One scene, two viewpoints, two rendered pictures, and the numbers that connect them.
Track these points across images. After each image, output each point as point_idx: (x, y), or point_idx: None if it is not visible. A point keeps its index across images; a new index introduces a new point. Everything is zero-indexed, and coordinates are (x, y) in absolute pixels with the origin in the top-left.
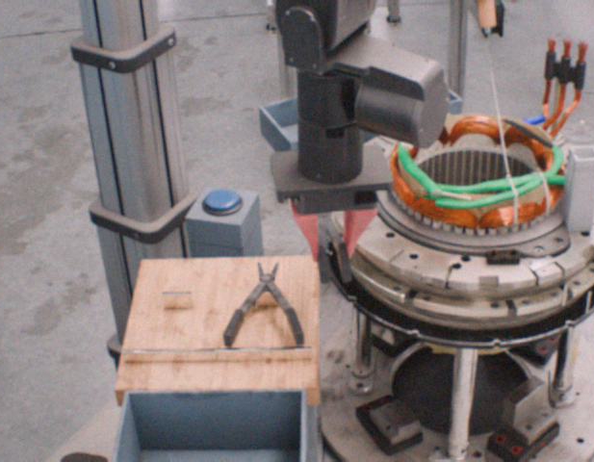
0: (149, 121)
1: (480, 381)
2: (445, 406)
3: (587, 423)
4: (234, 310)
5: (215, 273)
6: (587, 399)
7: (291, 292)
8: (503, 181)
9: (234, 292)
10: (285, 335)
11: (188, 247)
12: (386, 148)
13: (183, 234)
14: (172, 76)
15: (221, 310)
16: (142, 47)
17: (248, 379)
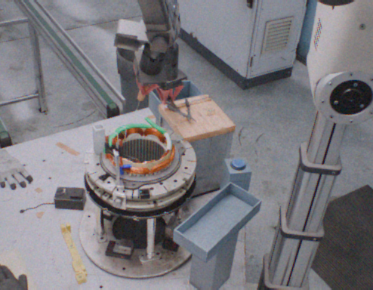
0: (294, 176)
1: (134, 238)
2: (143, 224)
3: (87, 223)
4: (195, 117)
5: (209, 125)
6: (89, 232)
7: (183, 125)
8: (126, 125)
9: (199, 121)
10: (175, 114)
11: (278, 235)
12: (184, 168)
13: (279, 227)
14: (299, 178)
15: (198, 116)
16: (303, 149)
17: (177, 103)
